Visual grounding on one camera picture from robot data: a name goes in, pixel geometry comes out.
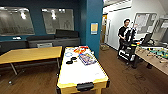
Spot yellow air hockey table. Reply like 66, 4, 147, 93
55, 45, 110, 94

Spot person in black shirt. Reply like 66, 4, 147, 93
117, 18, 138, 51

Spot small yellow wall sign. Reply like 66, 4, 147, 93
90, 22, 100, 35

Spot black sofa cushion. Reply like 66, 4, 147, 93
54, 29, 80, 39

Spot brown cardboard box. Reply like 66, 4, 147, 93
99, 44, 110, 52

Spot white sofa label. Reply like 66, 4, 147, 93
37, 42, 54, 49

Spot red orange game box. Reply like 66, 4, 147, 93
73, 45, 90, 55

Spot long wooden table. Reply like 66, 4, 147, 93
0, 45, 64, 84

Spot black computer monitor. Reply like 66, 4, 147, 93
140, 32, 154, 47

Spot dark grey sofa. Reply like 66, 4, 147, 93
26, 34, 82, 49

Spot interior glass window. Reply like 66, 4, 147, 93
41, 8, 75, 35
0, 6, 35, 37

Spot black floor cable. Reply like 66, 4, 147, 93
121, 64, 151, 93

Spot grey pin board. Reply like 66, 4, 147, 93
133, 12, 158, 35

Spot blue ring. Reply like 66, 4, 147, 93
64, 51, 74, 58

